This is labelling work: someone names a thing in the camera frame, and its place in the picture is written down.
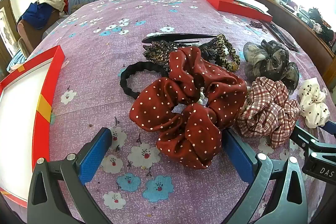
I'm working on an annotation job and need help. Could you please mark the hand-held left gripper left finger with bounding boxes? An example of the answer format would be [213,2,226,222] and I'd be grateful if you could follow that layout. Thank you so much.
[28,127,113,224]

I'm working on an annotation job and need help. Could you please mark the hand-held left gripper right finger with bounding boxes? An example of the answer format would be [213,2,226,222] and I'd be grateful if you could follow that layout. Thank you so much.
[223,129,308,224]

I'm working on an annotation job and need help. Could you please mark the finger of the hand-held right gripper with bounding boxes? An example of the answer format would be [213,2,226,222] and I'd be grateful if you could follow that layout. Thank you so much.
[290,124,336,159]
[318,119,336,144]

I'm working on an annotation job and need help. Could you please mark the white dotted scrunchie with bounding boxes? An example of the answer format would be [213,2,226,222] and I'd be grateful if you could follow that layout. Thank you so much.
[298,77,331,128]

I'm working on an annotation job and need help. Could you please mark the red plaid scrunchie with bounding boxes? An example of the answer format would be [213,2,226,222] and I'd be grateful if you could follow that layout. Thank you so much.
[236,76,301,149]

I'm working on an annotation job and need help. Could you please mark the red polka dot scrunchie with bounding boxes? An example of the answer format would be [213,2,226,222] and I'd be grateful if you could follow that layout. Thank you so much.
[129,46,248,170]

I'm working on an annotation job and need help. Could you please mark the black ribbed hair tie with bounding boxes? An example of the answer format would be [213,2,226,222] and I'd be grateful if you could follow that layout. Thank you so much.
[120,61,170,100]

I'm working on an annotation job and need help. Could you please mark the grey black mesh scrunchie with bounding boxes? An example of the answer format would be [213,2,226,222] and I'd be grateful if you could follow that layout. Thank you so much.
[243,40,300,95]

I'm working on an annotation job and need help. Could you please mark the red box lid tray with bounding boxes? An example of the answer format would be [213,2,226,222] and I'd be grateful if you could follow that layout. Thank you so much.
[0,45,66,209]

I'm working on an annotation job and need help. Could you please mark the leopard print scrunchie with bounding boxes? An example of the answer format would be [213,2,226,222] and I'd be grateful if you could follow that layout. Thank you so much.
[199,34,240,72]

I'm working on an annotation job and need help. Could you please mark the black long hair clip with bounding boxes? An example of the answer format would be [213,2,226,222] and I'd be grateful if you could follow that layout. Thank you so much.
[142,33,218,45]

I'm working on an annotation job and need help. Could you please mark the purple floral bedsheet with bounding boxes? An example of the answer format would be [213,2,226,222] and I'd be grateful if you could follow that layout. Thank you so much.
[26,0,331,224]

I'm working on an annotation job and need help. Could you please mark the black headband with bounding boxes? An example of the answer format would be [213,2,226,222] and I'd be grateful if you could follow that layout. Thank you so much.
[262,22,298,52]

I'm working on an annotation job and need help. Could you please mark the blue pleated cushion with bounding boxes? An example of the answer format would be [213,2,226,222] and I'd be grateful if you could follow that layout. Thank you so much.
[7,52,27,72]

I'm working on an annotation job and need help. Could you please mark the brown armchair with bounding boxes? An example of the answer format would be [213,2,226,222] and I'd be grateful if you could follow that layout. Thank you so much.
[16,1,69,50]

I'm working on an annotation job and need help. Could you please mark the white paper sheets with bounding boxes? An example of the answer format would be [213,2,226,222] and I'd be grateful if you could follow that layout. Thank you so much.
[232,0,271,14]

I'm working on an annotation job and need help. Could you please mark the red flat box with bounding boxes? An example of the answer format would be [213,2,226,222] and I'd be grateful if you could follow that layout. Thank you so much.
[201,0,273,23]

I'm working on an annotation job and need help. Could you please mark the blue clothes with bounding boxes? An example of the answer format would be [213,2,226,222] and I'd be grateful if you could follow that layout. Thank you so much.
[23,2,57,30]

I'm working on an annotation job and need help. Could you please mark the wooden bed frame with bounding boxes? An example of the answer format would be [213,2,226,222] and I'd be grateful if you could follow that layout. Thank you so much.
[232,0,336,83]

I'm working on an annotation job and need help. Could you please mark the small brown hair tie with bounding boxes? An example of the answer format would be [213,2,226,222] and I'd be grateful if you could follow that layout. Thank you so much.
[249,21,268,34]

